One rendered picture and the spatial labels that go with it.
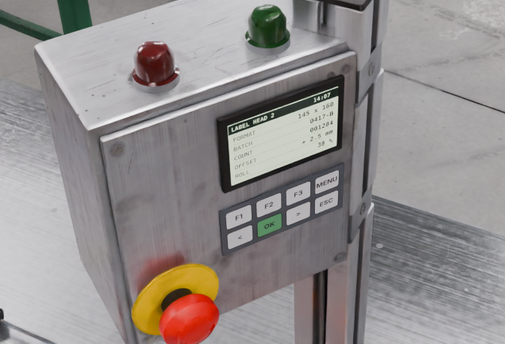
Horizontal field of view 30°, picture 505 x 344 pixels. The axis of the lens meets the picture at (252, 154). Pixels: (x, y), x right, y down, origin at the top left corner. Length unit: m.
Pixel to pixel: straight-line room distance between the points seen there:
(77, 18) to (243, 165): 1.66
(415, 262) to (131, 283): 0.77
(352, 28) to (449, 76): 2.49
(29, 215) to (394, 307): 0.54
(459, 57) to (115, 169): 2.65
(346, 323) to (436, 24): 2.59
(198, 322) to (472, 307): 0.72
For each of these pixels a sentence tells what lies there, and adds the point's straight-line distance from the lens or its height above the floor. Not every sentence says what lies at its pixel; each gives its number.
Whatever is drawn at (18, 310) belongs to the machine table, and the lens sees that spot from 1.29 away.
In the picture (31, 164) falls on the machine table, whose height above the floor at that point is 0.83.
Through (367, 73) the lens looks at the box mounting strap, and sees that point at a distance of 0.58.
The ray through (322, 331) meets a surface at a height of 1.20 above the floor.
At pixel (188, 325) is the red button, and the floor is 1.33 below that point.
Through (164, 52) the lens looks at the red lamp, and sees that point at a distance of 0.51.
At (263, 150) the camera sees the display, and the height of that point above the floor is 1.43.
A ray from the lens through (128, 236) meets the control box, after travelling 0.55.
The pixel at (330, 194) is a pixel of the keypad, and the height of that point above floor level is 1.37.
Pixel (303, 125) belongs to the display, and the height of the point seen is 1.43.
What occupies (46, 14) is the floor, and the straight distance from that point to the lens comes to 3.41.
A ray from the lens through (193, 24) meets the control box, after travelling 0.57.
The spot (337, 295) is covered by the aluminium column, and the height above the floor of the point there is 1.25.
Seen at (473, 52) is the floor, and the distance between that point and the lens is 3.14.
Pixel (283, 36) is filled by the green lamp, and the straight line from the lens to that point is 0.54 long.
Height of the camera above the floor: 1.79
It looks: 41 degrees down
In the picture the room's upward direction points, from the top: 3 degrees counter-clockwise
